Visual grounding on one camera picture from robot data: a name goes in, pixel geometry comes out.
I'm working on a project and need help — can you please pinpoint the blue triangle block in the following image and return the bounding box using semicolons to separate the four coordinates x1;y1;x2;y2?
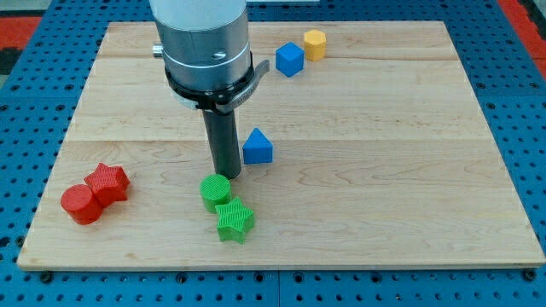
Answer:
243;128;274;165

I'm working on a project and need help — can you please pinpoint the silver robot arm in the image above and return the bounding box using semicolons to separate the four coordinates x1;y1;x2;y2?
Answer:
149;0;254;109

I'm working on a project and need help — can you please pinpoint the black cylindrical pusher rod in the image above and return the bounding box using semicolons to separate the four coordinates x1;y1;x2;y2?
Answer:
202;111;241;179

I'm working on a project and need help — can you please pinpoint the green cylinder block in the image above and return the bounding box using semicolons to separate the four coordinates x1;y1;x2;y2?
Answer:
200;174;232;213

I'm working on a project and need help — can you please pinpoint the green star block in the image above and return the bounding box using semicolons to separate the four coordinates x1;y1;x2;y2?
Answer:
216;197;255;244

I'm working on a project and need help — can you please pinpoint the wooden board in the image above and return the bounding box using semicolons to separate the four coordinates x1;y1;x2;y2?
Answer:
17;21;545;271

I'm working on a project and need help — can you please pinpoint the blue cube block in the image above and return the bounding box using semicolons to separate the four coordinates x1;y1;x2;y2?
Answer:
276;42;305;78

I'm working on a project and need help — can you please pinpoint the yellow hexagon block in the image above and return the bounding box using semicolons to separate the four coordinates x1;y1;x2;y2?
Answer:
304;29;327;61

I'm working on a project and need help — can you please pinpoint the red star block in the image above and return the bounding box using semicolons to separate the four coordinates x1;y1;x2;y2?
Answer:
84;163;130;208

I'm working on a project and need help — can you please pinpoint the red cylinder block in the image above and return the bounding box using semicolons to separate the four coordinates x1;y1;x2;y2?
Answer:
61;184;103;225

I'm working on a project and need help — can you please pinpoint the black clamp ring with lever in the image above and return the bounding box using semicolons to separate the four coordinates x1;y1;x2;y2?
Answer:
164;51;271;115

